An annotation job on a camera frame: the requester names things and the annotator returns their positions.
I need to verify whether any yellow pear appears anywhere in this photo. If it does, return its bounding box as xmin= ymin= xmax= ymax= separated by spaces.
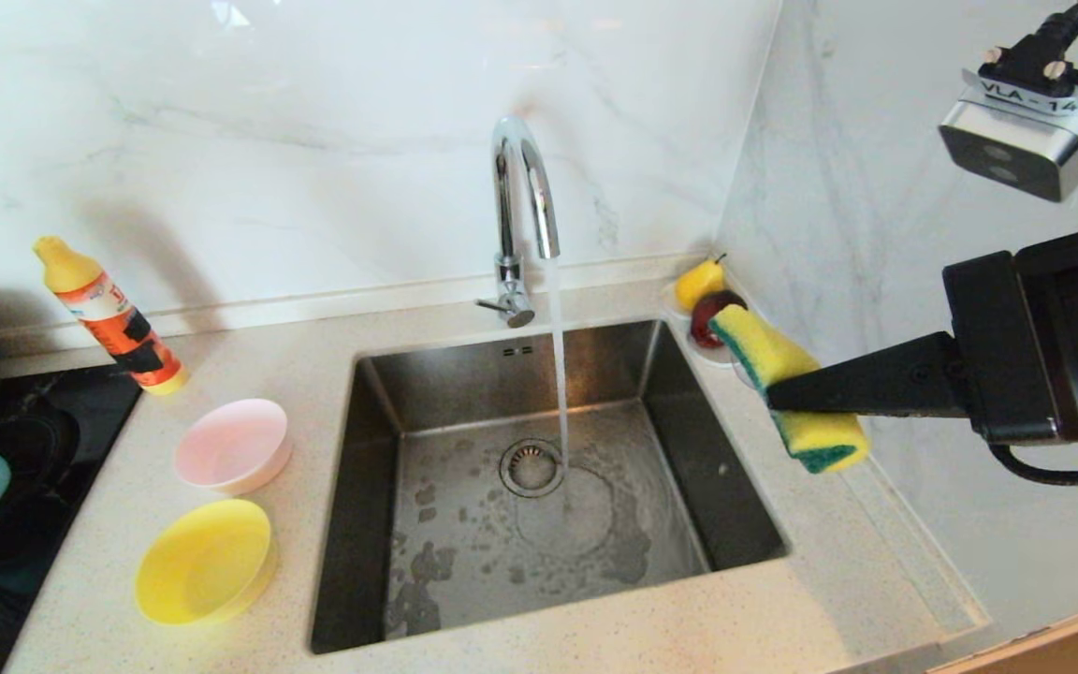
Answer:
xmin=675 ymin=255 xmax=725 ymax=312

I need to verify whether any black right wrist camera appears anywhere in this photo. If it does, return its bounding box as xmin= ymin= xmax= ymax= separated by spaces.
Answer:
xmin=938 ymin=33 xmax=1078 ymax=202

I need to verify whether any pink plastic bowl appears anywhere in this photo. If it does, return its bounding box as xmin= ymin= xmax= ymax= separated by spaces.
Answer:
xmin=174 ymin=399 xmax=294 ymax=497

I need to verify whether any yellow plastic bowl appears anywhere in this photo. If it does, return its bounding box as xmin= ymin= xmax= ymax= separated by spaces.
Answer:
xmin=135 ymin=499 xmax=276 ymax=626

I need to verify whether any round metal drain strainer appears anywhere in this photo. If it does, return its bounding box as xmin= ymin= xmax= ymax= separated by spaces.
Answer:
xmin=500 ymin=439 xmax=566 ymax=499

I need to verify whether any small white dish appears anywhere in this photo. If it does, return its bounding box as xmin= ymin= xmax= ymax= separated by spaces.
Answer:
xmin=661 ymin=281 xmax=757 ymax=389

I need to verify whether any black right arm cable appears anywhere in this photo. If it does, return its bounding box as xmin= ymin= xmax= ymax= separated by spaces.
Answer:
xmin=988 ymin=0 xmax=1078 ymax=488

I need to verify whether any chrome gooseneck faucet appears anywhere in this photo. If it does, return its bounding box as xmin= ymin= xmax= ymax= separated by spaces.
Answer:
xmin=475 ymin=114 xmax=561 ymax=330

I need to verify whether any dark red apple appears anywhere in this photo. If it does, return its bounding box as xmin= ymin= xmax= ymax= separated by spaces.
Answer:
xmin=691 ymin=289 xmax=748 ymax=349

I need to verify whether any yellow green sponge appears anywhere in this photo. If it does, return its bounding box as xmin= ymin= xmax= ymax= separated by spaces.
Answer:
xmin=707 ymin=303 xmax=872 ymax=475

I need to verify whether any orange dish soap bottle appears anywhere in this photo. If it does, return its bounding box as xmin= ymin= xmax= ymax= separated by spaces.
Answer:
xmin=32 ymin=236 xmax=189 ymax=397

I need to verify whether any brown wooden panel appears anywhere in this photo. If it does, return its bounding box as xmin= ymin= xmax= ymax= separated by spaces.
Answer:
xmin=923 ymin=590 xmax=1078 ymax=674

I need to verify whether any black induction cooktop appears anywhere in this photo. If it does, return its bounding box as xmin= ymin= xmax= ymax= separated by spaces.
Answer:
xmin=0 ymin=365 xmax=142 ymax=674

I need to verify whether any stainless steel sink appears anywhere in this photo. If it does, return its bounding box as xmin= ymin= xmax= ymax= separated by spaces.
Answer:
xmin=310 ymin=320 xmax=790 ymax=653

